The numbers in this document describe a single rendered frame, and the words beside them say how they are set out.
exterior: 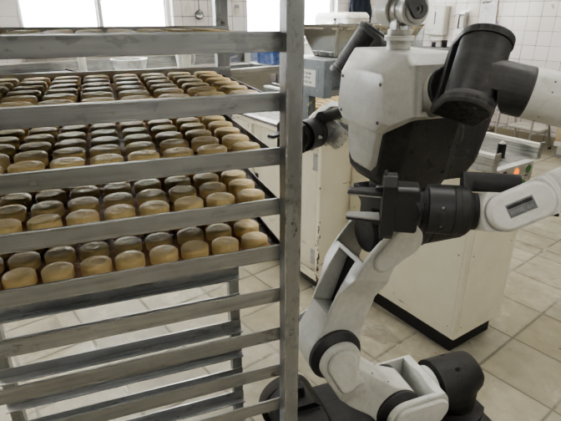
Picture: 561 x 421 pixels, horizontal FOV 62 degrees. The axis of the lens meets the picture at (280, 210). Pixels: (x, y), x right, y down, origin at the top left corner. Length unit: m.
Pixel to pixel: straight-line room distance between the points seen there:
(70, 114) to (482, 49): 0.68
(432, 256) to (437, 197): 1.25
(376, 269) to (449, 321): 1.04
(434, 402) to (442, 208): 0.82
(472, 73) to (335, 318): 0.65
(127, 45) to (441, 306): 1.74
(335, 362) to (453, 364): 0.52
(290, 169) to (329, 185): 1.49
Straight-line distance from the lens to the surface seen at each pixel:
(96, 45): 0.71
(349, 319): 1.23
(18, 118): 0.73
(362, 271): 1.13
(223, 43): 0.73
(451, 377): 1.60
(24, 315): 1.33
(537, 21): 6.16
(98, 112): 0.72
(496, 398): 2.10
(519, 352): 2.37
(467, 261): 1.98
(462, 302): 2.09
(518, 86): 0.91
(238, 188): 0.88
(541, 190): 0.86
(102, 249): 0.90
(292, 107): 0.74
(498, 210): 0.84
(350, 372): 1.26
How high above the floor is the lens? 1.36
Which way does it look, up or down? 23 degrees down
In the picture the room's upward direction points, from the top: straight up
